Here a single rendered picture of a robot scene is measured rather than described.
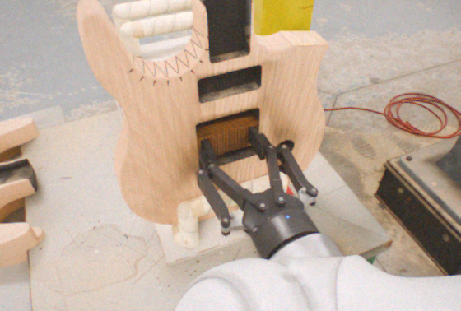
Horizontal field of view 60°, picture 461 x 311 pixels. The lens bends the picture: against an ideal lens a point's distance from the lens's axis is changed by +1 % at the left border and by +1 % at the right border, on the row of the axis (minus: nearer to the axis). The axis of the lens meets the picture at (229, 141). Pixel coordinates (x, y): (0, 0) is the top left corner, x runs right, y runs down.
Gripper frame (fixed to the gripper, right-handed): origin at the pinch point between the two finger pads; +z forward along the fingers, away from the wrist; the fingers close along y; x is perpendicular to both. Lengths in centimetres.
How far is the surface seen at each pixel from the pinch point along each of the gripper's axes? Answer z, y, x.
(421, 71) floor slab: 127, 193, -115
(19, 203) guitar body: 22.1, -37.1, -23.1
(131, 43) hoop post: 29.1, -8.3, 3.2
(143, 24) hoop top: 29.7, -5.3, 6.1
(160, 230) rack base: 3.1, -12.6, -20.7
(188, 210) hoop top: -2.2, -8.2, -10.1
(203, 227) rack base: 0.8, -5.1, -20.7
